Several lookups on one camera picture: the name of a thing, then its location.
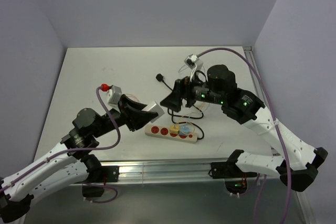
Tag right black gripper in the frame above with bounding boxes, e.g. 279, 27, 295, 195
160, 70, 225, 113

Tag blue charger plug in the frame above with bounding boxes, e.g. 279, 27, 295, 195
179, 125, 191, 135

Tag aluminium mounting rail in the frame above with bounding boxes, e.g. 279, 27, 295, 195
28, 157, 301, 187

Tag white charger adapter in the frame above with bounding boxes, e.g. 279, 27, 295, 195
142, 101, 165, 123

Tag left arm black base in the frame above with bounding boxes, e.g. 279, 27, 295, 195
80, 154, 120, 204

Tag yellow charger plug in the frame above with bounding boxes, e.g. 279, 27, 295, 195
169, 124, 180, 135

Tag black power strip cord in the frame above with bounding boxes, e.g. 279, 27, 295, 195
155, 73, 209, 141

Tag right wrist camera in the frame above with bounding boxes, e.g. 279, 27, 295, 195
184, 54, 203, 81

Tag right side aluminium rail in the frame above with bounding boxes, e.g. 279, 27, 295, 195
243, 46, 268, 106

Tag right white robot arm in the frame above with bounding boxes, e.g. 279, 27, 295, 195
160, 65, 328, 192

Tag beige power strip red sockets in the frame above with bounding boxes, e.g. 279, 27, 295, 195
144, 124, 198, 144

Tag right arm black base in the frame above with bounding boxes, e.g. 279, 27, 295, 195
208, 150, 260, 198

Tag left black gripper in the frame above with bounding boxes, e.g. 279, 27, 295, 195
92, 94, 158, 137

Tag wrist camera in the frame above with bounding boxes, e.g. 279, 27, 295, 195
100, 83, 122, 112
184, 54, 203, 81

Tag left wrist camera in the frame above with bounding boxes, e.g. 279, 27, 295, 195
100, 83, 122, 112

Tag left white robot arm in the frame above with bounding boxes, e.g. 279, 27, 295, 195
1, 95, 164, 223

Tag yellow charger cable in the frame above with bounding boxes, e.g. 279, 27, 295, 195
173, 102, 208, 133

